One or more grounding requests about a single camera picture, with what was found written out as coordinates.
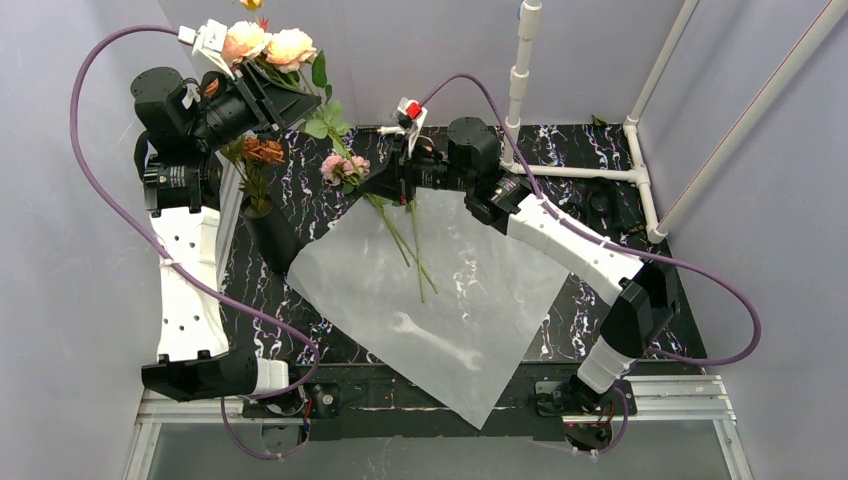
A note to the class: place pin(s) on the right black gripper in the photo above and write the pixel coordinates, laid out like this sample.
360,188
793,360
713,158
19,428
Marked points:
403,174

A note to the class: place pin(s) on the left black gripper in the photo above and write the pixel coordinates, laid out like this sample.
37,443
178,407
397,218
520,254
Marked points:
266,107

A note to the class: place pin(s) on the pink orange flower bunch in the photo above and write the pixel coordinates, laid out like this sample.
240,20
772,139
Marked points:
289,57

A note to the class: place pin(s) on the white wrapping paper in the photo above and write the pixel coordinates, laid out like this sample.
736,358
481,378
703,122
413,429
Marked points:
493,295

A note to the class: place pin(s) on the black ribbon gold lettering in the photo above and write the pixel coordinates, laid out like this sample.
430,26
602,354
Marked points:
598,208

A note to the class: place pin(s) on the small pink flower stems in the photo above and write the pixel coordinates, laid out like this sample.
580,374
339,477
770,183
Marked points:
371,199

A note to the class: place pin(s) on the dark orange flower stems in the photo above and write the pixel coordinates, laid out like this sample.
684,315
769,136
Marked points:
253,156

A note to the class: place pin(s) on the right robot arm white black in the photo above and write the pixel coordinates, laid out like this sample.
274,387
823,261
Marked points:
641,294

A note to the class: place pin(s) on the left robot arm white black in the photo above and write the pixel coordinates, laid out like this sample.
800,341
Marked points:
186,124

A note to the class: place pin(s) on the black cylindrical vase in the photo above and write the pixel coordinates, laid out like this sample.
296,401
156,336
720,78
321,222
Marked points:
275,239

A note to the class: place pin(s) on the small white pipe fitting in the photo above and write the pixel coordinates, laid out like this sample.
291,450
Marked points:
379,129

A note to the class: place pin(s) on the silver open-end wrench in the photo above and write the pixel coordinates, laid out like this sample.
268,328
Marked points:
467,357

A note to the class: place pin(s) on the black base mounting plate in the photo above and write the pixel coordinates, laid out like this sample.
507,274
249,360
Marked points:
372,400

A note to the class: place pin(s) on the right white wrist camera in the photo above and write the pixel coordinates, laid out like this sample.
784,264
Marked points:
410,116

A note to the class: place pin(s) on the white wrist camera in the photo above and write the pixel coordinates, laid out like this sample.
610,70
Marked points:
410,116
207,41

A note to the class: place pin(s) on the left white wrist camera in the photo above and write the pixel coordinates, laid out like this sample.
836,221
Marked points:
207,41

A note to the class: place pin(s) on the aluminium frame rail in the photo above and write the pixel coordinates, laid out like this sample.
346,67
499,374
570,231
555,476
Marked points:
566,335

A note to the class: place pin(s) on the white pvc pipe frame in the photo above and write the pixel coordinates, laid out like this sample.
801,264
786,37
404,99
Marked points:
719,71

